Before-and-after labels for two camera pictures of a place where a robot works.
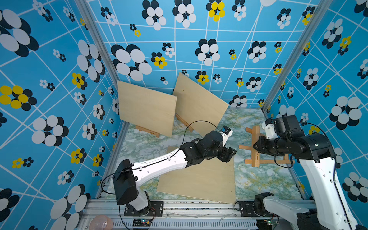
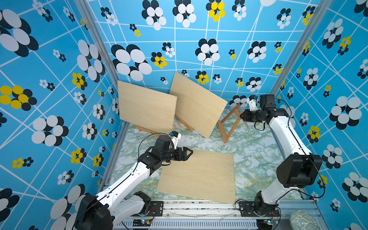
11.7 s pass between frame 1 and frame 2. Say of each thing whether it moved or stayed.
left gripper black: moved
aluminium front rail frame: stayed
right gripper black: moved
